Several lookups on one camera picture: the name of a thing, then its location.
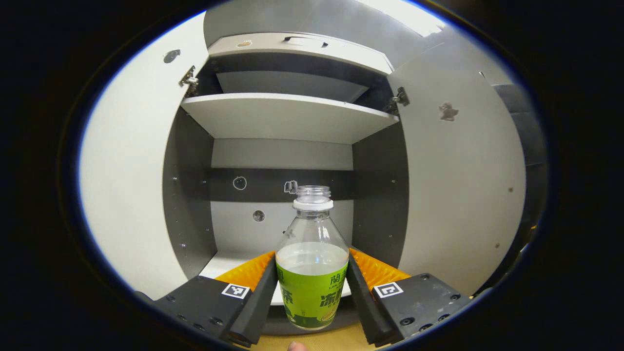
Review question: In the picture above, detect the long ceiling light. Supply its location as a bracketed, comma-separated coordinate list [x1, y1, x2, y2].
[358, 0, 445, 38]

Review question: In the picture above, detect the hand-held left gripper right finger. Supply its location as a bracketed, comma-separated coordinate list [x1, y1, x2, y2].
[346, 248, 473, 348]

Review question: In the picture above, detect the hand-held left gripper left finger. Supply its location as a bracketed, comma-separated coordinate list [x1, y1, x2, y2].
[134, 251, 278, 348]

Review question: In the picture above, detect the green label plastic bottle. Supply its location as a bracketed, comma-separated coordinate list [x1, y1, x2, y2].
[275, 185, 350, 331]

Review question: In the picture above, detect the grey and white cabinet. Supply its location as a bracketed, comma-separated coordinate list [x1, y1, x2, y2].
[162, 32, 410, 337]

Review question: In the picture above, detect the white cabinet door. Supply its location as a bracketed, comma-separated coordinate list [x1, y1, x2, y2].
[388, 41, 527, 298]
[79, 12, 215, 300]

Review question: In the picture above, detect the white cabinet shelf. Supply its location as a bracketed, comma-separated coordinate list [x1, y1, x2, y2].
[180, 93, 399, 145]

